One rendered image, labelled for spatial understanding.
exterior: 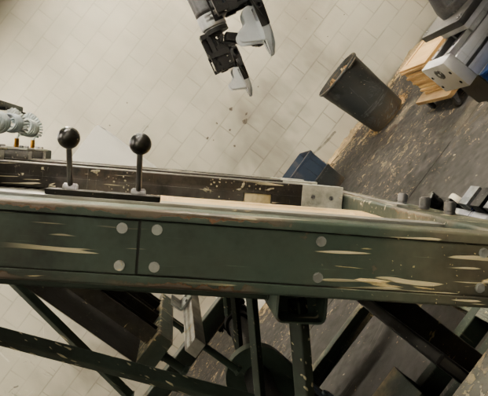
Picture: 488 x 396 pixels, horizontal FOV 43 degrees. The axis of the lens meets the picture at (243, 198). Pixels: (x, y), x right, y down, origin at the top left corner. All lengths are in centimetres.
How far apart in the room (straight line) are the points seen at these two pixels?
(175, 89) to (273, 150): 123
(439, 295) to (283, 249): 24
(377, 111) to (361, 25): 151
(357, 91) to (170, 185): 414
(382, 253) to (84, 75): 600
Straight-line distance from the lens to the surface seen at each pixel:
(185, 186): 181
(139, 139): 106
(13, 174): 187
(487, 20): 170
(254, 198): 183
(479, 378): 108
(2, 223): 89
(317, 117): 685
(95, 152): 528
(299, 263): 89
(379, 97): 587
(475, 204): 152
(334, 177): 582
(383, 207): 154
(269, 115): 675
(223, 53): 176
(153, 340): 246
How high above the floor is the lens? 138
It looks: 7 degrees down
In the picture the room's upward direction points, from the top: 53 degrees counter-clockwise
